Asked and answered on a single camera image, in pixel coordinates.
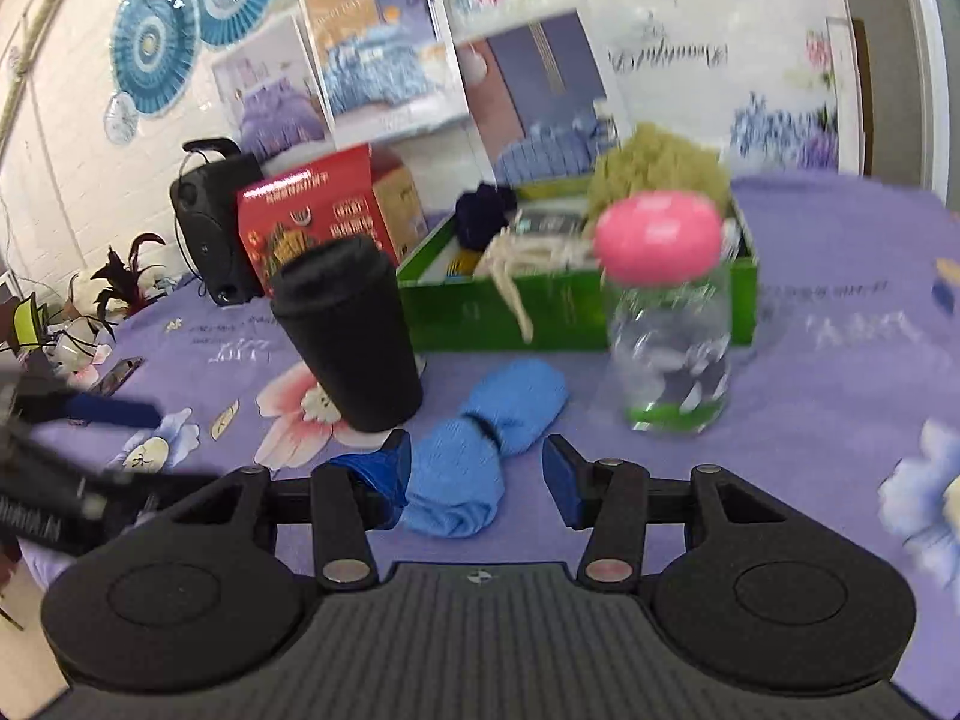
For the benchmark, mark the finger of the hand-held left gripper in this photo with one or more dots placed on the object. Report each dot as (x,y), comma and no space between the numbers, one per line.
(112,412)
(157,491)

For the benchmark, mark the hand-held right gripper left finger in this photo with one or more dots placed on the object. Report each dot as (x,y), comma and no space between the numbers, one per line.
(397,469)

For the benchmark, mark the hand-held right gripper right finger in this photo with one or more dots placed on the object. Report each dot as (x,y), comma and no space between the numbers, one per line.
(562,476)

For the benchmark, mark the light blue cloth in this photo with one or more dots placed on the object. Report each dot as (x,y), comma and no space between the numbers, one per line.
(465,465)

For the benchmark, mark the green cardboard box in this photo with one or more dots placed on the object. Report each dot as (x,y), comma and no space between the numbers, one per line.
(450,315)

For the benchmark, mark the cream knitted cloth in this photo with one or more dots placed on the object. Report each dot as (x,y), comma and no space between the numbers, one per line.
(517,259)

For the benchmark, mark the navy sock ball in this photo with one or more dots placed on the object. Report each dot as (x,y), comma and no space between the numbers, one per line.
(486,214)

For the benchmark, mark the olive green towel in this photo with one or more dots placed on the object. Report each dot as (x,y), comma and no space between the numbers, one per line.
(660,161)

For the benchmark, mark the black smartphone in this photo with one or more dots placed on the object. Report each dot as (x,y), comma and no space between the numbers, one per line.
(116,376)

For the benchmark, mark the dark feather decoration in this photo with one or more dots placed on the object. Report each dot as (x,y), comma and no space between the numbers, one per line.
(124,281)

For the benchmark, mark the black lidded cup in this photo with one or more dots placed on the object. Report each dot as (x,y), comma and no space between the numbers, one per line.
(352,337)

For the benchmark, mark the black speaker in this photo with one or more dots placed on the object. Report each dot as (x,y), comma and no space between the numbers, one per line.
(214,232)

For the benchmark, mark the clear bottle with pink lid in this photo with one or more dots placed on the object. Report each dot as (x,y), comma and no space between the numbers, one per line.
(656,236)

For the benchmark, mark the red carton box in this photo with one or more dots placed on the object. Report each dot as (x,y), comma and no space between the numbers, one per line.
(315,210)

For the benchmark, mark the tiny pale blue fan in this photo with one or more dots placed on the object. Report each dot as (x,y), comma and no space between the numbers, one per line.
(120,120)

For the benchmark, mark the purple floral bedsheet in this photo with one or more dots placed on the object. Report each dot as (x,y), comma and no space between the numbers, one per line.
(825,300)

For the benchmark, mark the purple bedding poster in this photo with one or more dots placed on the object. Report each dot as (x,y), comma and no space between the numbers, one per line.
(270,105)

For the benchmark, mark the blue bedding poster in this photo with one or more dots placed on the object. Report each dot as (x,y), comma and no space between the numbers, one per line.
(382,60)

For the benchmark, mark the violet wall bedding poster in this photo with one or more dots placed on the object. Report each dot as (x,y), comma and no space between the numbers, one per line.
(540,90)

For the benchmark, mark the white wall pipe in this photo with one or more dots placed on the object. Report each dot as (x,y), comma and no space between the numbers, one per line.
(30,22)

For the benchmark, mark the floral plastic wall cloth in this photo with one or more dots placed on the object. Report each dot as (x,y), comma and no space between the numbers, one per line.
(712,7)

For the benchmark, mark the white door frame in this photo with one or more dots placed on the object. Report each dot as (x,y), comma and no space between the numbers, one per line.
(930,52)

